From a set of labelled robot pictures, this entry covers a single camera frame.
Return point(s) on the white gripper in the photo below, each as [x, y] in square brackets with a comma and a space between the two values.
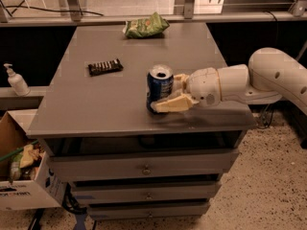
[203, 86]

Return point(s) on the blue pepsi can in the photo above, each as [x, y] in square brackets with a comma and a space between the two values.
[160, 81]

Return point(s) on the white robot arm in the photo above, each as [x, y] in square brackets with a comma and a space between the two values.
[269, 76]

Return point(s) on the green chip bag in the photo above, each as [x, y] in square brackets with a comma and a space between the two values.
[146, 27]

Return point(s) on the top grey drawer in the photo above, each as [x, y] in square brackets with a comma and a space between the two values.
[143, 165]

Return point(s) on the grey drawer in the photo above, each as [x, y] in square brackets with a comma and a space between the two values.
[160, 210]
[146, 192]
[143, 165]

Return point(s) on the dark chocolate bar wrapper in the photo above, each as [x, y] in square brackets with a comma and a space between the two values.
[105, 67]

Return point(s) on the grey drawer cabinet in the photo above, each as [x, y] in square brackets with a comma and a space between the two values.
[107, 114]

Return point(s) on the middle grey drawer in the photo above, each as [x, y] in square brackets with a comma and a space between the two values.
[146, 192]

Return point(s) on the bottom grey drawer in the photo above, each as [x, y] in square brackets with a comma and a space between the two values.
[160, 210]

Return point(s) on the white pump bottle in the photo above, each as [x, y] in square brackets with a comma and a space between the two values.
[16, 81]

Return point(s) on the cardboard box with items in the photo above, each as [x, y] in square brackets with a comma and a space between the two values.
[26, 181]

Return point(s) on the grey metal rail frame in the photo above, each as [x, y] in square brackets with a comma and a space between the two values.
[97, 12]

